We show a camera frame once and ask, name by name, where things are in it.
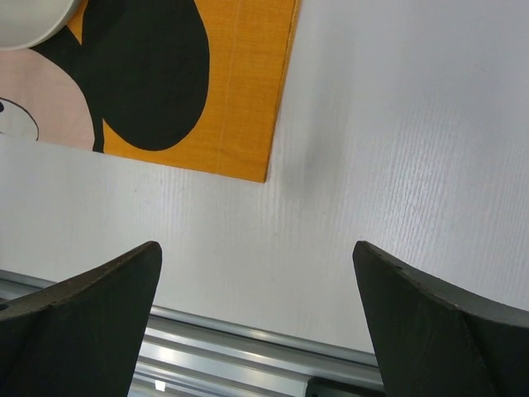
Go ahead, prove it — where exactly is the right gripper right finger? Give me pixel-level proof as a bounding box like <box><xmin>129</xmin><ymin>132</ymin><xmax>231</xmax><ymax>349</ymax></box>
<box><xmin>352</xmin><ymin>242</ymin><xmax>528</xmax><ymax>396</ymax></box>

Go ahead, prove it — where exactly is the orange cartoon mouse placemat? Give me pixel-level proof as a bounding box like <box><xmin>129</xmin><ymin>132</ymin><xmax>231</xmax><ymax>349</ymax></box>
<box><xmin>1</xmin><ymin>1</ymin><xmax>299</xmax><ymax>182</ymax></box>

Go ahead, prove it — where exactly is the cream round plate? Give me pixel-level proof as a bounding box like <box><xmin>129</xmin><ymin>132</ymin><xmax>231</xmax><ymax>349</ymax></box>
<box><xmin>1</xmin><ymin>0</ymin><xmax>81</xmax><ymax>50</ymax></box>

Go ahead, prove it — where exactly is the aluminium mounting rail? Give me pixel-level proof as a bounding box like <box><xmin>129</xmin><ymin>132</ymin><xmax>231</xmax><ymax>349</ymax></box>
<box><xmin>1</xmin><ymin>271</ymin><xmax>384</xmax><ymax>396</ymax></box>

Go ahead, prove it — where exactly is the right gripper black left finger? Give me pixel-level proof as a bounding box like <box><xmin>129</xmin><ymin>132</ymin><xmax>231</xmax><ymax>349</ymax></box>
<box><xmin>1</xmin><ymin>242</ymin><xmax>162</xmax><ymax>396</ymax></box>

